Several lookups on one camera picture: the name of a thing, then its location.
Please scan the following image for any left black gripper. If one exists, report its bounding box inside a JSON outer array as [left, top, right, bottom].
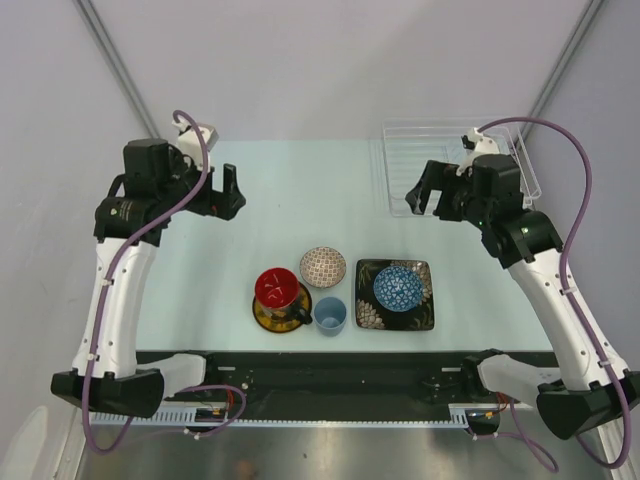
[[159, 149, 245, 220]]

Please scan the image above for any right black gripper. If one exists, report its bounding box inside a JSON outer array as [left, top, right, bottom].
[[405, 159, 490, 228]]

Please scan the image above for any clear wire dish rack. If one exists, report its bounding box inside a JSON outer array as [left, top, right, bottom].
[[382, 117, 541, 217]]

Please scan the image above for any blue patterned bowl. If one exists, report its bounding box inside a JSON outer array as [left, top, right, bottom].
[[373, 265, 424, 313]]

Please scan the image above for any black skull mug red inside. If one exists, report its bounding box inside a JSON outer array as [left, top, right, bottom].
[[254, 267, 312, 326]]

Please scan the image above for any brown patterned bowl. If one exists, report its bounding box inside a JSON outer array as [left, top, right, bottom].
[[299, 246, 347, 289]]

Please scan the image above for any black floral square plate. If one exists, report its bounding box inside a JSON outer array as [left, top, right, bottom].
[[355, 259, 435, 332]]

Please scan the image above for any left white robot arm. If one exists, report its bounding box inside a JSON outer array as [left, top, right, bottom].
[[50, 139, 246, 418]]

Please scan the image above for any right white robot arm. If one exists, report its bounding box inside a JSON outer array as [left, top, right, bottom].
[[405, 154, 639, 440]]

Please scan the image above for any yellow black round saucer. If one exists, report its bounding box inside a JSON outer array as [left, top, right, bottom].
[[252, 284, 313, 334]]

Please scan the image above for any light blue cup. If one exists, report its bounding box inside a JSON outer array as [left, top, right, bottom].
[[313, 297, 347, 337]]

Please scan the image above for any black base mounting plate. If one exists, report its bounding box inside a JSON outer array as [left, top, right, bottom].
[[134, 350, 561, 422]]

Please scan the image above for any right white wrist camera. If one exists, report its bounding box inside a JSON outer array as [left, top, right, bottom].
[[459, 128, 500, 171]]

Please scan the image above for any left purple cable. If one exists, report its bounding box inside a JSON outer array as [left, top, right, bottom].
[[82, 110, 247, 455]]

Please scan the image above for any slotted cable duct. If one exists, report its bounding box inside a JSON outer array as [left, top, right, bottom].
[[92, 403, 501, 429]]

